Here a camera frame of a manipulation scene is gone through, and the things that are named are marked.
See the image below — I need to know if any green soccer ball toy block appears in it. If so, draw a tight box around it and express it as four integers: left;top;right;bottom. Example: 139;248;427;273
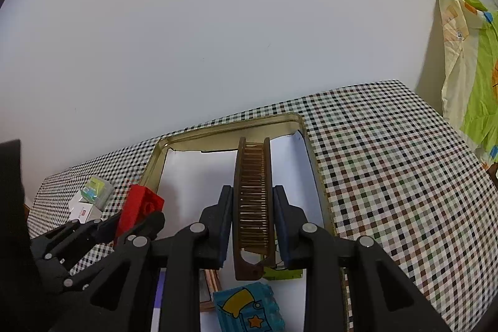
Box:
262;239;304;280

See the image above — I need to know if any clear floss pick box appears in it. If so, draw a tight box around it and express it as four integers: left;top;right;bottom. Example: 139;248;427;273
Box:
80;176;114;210

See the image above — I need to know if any white box with red mark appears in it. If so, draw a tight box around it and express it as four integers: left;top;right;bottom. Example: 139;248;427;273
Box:
68;196;102;222

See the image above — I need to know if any blue star toy block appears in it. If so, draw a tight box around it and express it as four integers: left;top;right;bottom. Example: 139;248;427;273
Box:
212;283;286;332

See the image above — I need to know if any red toy block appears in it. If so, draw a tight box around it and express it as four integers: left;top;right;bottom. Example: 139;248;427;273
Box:
114;184;165;249

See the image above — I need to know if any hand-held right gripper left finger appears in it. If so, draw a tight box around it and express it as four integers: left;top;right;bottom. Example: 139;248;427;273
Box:
50;185;234;332

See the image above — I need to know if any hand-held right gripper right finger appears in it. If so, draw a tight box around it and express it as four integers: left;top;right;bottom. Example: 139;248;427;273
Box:
272;185;463;332

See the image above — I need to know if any green basketball printed cloth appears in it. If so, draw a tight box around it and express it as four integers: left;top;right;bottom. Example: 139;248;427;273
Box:
433;0;498;171

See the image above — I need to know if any brown framed card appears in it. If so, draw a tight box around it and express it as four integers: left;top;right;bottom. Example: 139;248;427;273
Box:
199;269;223;312

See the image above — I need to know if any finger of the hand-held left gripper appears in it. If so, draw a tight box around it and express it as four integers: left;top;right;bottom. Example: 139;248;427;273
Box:
31;213;121;270
62;211;166;292

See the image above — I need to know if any gold metal tin box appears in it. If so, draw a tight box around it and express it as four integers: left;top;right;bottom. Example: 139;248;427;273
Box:
138;113;351;332

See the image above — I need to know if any brown wooden comb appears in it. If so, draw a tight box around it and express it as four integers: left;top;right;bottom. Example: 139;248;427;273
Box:
233;137;278;281

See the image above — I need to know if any checkered tablecloth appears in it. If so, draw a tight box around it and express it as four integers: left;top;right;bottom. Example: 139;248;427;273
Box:
23;80;498;332

